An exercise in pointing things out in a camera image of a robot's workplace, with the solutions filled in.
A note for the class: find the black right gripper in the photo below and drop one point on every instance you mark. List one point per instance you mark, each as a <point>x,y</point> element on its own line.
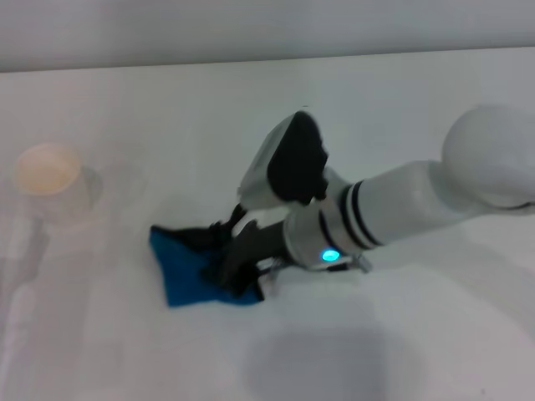
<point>255,246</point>

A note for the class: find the blue rag with black trim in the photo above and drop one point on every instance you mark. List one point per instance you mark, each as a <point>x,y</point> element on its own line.
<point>184,271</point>

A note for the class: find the white paper cup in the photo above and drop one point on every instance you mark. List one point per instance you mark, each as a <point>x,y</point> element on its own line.
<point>46,169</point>

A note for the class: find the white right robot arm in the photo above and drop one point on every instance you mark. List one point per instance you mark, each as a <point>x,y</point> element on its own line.
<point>418,200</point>

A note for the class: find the black and white wrist camera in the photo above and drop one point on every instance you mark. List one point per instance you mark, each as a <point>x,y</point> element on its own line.
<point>292,167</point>

